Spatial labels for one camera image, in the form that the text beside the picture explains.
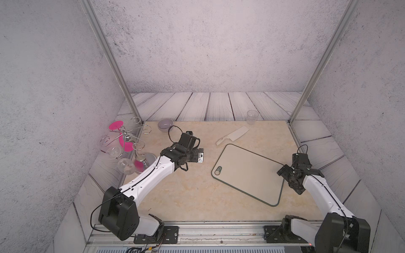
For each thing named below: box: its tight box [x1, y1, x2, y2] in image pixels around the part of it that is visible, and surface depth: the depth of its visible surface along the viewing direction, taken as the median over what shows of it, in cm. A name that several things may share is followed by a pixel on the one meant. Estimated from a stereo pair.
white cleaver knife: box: [215, 125, 250, 146], surface depth 114 cm
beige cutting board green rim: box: [210, 143, 285, 207], surface depth 100 cm
